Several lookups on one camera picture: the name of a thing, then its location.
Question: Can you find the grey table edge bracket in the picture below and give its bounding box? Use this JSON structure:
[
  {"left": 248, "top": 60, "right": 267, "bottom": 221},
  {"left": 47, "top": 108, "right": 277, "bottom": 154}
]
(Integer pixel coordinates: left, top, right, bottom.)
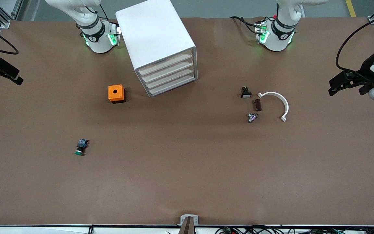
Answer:
[{"left": 180, "top": 214, "right": 199, "bottom": 234}]

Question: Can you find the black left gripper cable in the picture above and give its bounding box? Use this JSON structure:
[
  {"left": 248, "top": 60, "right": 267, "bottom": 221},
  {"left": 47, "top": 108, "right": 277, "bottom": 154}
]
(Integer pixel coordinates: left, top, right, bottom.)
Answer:
[{"left": 335, "top": 11, "right": 374, "bottom": 76}]

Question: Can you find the white curved plastic bracket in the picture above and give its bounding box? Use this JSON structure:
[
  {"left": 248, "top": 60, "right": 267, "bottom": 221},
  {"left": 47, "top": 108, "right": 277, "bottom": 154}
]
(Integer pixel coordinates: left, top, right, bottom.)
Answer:
[{"left": 257, "top": 92, "right": 290, "bottom": 123}]

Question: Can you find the white plastic drawer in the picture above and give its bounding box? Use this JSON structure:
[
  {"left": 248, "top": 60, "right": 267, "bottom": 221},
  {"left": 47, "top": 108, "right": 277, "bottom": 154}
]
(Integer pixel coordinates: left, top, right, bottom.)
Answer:
[
  {"left": 145, "top": 67, "right": 195, "bottom": 89},
  {"left": 148, "top": 73, "right": 196, "bottom": 97},
  {"left": 142, "top": 59, "right": 194, "bottom": 82},
  {"left": 138, "top": 52, "right": 194, "bottom": 76}
]

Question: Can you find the white drawer cabinet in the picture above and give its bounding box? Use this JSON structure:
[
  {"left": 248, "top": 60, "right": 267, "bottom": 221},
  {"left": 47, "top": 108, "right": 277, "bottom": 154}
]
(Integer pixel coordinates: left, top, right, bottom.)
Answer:
[{"left": 115, "top": 0, "right": 198, "bottom": 98}]

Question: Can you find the green mushroom push button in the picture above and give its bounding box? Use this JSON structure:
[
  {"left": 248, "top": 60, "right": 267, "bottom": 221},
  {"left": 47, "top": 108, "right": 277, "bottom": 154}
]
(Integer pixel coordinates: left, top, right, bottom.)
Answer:
[{"left": 74, "top": 139, "right": 89, "bottom": 156}]

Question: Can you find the brown table cover mat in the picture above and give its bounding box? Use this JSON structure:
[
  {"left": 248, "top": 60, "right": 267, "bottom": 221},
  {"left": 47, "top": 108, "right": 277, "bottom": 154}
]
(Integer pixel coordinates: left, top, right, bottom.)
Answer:
[{"left": 0, "top": 16, "right": 374, "bottom": 227}]

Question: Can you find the bundle of cables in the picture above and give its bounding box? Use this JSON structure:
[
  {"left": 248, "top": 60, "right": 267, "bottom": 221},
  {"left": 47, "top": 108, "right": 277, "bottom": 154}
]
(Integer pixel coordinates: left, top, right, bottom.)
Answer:
[{"left": 166, "top": 225, "right": 374, "bottom": 234}]

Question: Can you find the orange box with hole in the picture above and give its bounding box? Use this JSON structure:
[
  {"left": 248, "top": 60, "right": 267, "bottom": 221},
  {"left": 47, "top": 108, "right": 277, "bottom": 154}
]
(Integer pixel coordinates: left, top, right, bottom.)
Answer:
[{"left": 108, "top": 84, "right": 126, "bottom": 104}]

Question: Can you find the black arm base cable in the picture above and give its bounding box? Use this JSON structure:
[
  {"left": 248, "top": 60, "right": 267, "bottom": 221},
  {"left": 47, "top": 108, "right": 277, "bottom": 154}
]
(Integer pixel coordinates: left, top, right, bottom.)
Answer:
[{"left": 229, "top": 16, "right": 259, "bottom": 33}]

